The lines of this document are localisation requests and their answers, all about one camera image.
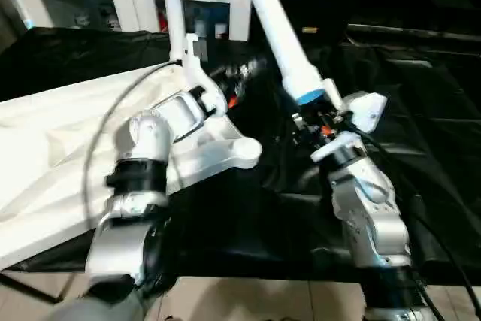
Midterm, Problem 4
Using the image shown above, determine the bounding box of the white plastic table leg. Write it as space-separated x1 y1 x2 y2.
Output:
161 0 186 65
238 0 327 106

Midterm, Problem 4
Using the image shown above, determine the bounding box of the white plastic table top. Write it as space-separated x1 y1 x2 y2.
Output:
0 64 263 271

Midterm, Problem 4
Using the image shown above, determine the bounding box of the black table mat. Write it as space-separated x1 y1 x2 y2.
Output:
0 26 481 286

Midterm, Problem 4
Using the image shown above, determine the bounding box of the silver metal rod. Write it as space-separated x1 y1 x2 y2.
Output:
347 25 481 45

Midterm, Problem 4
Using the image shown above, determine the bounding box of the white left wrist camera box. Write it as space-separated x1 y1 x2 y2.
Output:
180 33 228 117

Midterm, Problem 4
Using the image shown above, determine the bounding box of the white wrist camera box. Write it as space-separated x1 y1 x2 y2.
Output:
310 92 389 163
180 33 228 117

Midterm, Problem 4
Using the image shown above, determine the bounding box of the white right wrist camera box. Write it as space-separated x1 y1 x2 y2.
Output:
310 92 389 163

